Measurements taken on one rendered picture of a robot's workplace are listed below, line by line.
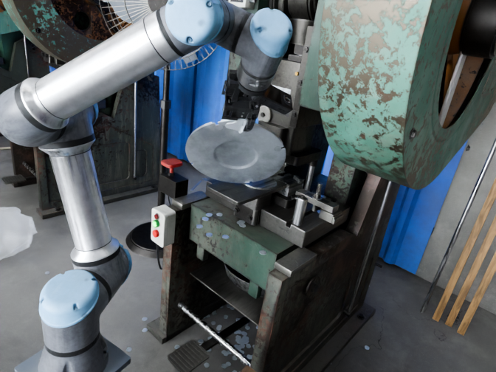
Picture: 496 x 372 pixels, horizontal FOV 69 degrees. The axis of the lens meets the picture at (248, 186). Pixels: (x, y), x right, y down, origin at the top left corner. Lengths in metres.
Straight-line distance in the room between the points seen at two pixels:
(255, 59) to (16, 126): 0.43
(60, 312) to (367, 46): 0.78
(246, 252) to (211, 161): 0.31
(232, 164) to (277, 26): 0.52
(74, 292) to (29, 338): 0.92
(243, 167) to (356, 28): 0.56
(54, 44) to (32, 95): 1.45
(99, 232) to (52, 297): 0.17
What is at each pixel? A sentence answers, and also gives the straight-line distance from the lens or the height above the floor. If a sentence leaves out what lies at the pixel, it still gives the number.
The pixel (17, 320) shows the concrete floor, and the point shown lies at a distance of 1.88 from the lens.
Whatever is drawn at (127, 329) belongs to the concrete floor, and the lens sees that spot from 1.74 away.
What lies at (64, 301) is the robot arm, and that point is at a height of 0.67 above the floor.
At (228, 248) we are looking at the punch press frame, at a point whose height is 0.56.
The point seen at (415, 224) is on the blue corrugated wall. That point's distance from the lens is 2.36.
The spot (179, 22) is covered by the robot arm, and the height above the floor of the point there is 1.23.
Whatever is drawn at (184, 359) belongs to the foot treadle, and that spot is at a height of 0.16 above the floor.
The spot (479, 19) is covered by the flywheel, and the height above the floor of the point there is 1.32.
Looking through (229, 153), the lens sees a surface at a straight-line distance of 1.05.
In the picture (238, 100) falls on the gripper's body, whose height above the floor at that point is 1.09.
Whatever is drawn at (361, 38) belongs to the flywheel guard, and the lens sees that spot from 0.68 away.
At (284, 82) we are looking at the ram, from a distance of 1.15.
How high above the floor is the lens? 1.24
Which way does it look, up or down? 23 degrees down
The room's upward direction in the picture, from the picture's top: 8 degrees clockwise
